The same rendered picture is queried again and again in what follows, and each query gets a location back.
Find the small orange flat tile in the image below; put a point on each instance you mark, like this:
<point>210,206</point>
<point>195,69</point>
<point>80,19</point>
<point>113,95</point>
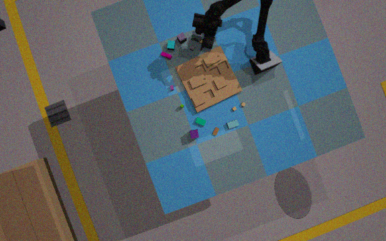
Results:
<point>215,131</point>

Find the magenta rectangular bar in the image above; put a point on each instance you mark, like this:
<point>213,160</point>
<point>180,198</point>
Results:
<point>166,55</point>

